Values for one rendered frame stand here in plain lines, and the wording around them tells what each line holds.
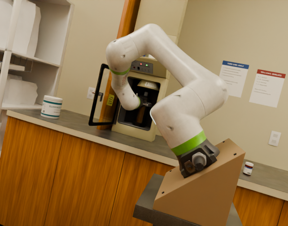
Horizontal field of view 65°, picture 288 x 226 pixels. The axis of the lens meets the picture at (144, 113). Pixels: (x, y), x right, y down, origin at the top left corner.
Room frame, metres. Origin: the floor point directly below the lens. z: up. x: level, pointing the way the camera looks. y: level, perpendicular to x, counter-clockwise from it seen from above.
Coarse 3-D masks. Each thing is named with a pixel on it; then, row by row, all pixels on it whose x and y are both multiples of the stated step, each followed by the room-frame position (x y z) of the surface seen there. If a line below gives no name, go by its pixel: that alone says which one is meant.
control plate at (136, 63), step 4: (132, 64) 1.61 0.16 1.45; (136, 64) 1.60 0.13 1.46; (144, 64) 1.57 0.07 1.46; (148, 64) 1.56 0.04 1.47; (152, 64) 1.55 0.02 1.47; (132, 68) 1.63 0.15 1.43; (136, 68) 1.62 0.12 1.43; (140, 68) 1.61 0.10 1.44; (144, 68) 1.60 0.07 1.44; (148, 68) 1.58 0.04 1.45; (152, 68) 1.57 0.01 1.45; (148, 72) 1.61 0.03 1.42; (152, 72) 1.60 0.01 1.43
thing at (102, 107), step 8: (104, 72) 1.42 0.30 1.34; (104, 80) 1.44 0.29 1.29; (96, 88) 1.39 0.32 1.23; (104, 88) 1.46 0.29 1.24; (112, 88) 1.55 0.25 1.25; (104, 96) 1.48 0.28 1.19; (112, 96) 1.58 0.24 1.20; (96, 104) 1.42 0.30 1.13; (104, 104) 1.50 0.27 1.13; (112, 104) 1.60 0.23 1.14; (96, 112) 1.44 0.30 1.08; (104, 112) 1.52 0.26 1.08; (112, 112) 1.62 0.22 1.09; (96, 120) 1.46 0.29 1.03; (104, 120) 1.54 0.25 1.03
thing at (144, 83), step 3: (141, 81) 1.70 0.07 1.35; (144, 81) 1.68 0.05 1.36; (147, 81) 1.68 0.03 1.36; (150, 81) 1.68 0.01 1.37; (138, 84) 1.71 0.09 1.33; (141, 84) 1.68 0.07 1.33; (144, 84) 1.67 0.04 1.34; (147, 84) 1.67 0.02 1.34; (150, 84) 1.67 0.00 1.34; (153, 84) 1.68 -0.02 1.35; (156, 84) 1.70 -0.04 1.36; (144, 87) 1.82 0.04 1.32; (147, 87) 1.66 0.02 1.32; (150, 87) 1.66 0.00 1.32; (153, 87) 1.67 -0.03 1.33; (156, 87) 1.69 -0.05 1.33; (156, 90) 1.79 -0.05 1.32
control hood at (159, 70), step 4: (144, 56) 1.54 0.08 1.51; (136, 60) 1.57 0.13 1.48; (140, 60) 1.56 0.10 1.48; (144, 60) 1.55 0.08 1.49; (148, 60) 1.54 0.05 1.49; (152, 60) 1.53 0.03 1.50; (156, 60) 1.52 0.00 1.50; (156, 64) 1.54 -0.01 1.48; (160, 64) 1.53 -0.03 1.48; (156, 68) 1.56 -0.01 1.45; (160, 68) 1.55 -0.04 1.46; (164, 68) 1.54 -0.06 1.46; (140, 72) 1.64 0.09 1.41; (144, 72) 1.62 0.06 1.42; (156, 72) 1.59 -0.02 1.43; (160, 72) 1.57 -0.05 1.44; (164, 72) 1.56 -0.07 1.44; (160, 76) 1.60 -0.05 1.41; (164, 76) 1.59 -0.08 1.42
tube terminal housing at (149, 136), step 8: (176, 40) 1.65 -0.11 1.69; (136, 72) 1.67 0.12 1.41; (168, 72) 1.63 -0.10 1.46; (152, 80) 1.64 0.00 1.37; (160, 80) 1.62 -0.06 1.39; (168, 80) 1.70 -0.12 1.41; (160, 88) 1.62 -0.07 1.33; (160, 96) 1.62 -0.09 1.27; (120, 104) 1.69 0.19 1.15; (152, 120) 1.62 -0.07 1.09; (112, 128) 1.69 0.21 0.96; (120, 128) 1.67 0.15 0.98; (128, 128) 1.66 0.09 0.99; (136, 128) 1.64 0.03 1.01; (152, 128) 1.62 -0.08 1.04; (136, 136) 1.64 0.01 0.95; (144, 136) 1.63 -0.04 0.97; (152, 136) 1.61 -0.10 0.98
